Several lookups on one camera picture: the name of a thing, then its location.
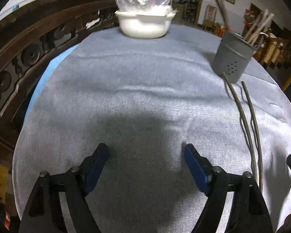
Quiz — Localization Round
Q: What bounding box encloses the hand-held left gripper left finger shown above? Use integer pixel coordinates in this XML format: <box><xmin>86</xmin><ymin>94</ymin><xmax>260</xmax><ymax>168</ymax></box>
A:
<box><xmin>19</xmin><ymin>143</ymin><xmax>110</xmax><ymax>233</ymax></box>

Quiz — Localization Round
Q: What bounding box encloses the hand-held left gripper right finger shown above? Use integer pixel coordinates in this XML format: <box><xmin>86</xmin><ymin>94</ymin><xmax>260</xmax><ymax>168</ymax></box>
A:
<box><xmin>185</xmin><ymin>143</ymin><xmax>273</xmax><ymax>233</ymax></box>

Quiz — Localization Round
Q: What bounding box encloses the dark metal chopstick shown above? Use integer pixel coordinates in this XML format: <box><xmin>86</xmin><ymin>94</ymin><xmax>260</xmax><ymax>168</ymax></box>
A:
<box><xmin>223</xmin><ymin>72</ymin><xmax>258</xmax><ymax>176</ymax></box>
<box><xmin>242</xmin><ymin>81</ymin><xmax>264</xmax><ymax>193</ymax></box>

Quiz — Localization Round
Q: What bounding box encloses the grey perforated metal utensil holder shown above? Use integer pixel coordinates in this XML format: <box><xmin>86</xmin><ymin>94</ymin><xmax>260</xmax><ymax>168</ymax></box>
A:
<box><xmin>213</xmin><ymin>31</ymin><xmax>258</xmax><ymax>84</ymax></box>

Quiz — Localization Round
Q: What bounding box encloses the pale chopstick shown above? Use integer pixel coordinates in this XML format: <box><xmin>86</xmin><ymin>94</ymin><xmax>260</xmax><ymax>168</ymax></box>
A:
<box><xmin>250</xmin><ymin>30</ymin><xmax>266</xmax><ymax>46</ymax></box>
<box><xmin>247</xmin><ymin>13</ymin><xmax>275</xmax><ymax>43</ymax></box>
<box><xmin>243</xmin><ymin>9</ymin><xmax>269</xmax><ymax>40</ymax></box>

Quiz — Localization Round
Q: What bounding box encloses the long grey metal utensil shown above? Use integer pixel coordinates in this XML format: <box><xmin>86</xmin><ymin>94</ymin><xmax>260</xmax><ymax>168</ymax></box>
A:
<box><xmin>206</xmin><ymin>0</ymin><xmax>230</xmax><ymax>34</ymax></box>

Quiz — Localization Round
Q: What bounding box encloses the grey table cloth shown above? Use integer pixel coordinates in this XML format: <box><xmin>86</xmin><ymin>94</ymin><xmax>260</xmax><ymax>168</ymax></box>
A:
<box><xmin>12</xmin><ymin>24</ymin><xmax>291</xmax><ymax>233</ymax></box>

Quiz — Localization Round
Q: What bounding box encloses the blue cloth under table cloth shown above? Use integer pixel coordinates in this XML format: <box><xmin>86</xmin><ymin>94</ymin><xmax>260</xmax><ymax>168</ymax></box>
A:
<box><xmin>24</xmin><ymin>46</ymin><xmax>78</xmax><ymax>124</ymax></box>

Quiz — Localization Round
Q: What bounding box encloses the wooden stair railing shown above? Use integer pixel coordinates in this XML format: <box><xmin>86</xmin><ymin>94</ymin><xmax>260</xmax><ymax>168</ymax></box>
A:
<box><xmin>253</xmin><ymin>28</ymin><xmax>291</xmax><ymax>93</ymax></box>

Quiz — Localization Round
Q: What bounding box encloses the carved dark wooden sideboard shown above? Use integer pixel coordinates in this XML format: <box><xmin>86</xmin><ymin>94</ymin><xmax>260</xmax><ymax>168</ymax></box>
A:
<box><xmin>0</xmin><ymin>0</ymin><xmax>119</xmax><ymax>165</ymax></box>

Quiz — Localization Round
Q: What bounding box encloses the white bowl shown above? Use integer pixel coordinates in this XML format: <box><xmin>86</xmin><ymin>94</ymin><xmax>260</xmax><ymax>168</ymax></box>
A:
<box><xmin>114</xmin><ymin>10</ymin><xmax>177</xmax><ymax>39</ymax></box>

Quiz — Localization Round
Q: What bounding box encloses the light wooden chair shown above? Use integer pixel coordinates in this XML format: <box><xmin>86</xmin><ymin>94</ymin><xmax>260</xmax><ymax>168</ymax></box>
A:
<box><xmin>203</xmin><ymin>4</ymin><xmax>222</xmax><ymax>31</ymax></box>

